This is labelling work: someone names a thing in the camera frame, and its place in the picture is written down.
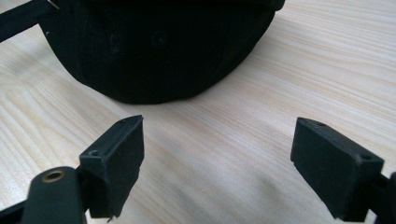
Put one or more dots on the black baseball cap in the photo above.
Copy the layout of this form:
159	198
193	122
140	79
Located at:
155	53

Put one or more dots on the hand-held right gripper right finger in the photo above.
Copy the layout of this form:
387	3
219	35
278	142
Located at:
333	174

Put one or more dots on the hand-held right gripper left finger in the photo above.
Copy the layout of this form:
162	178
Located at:
116	168

